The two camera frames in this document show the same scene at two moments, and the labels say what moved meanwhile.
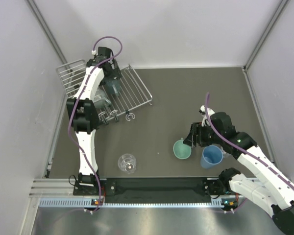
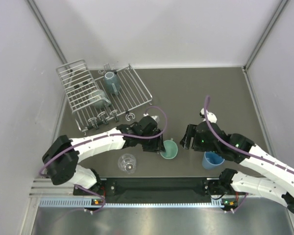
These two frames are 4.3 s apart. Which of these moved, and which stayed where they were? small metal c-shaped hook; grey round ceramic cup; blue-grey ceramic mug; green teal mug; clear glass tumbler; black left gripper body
Moved: black left gripper body; green teal mug
Stayed: blue-grey ceramic mug; small metal c-shaped hook; grey round ceramic cup; clear glass tumbler
